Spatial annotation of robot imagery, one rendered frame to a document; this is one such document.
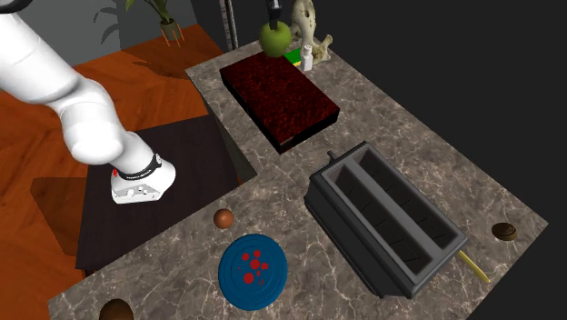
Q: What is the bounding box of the green apple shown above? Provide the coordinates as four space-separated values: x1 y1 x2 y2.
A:
258 22 293 59

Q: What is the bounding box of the beige bone-shaped sculpture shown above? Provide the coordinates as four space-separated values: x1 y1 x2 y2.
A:
290 0 334 64

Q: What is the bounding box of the grey mottled pole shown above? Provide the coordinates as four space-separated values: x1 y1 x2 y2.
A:
218 0 240 53

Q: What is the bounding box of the green flat box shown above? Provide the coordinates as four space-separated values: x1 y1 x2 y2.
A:
283 48 305 70

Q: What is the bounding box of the small white bottle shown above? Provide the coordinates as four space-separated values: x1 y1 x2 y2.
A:
299 44 315 73

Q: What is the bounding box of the dark red flat box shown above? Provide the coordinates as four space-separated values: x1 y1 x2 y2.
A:
219 50 342 155

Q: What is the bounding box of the potted green plant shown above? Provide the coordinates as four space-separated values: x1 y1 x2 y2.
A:
125 0 185 48

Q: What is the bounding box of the small brown ball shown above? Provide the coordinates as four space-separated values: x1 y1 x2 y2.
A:
213 207 235 230

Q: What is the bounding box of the dark grey toaster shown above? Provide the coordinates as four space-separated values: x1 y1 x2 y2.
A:
303 140 469 300

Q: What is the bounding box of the blue plate with red spots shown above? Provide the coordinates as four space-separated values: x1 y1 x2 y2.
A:
217 233 289 312

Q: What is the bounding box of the dark brown round lid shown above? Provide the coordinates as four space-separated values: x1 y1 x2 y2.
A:
491 222 519 243

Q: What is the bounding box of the yellow pencil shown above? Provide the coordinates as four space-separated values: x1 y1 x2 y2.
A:
456 249 492 285

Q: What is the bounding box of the dark brown round object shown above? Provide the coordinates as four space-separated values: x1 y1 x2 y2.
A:
98 297 135 320

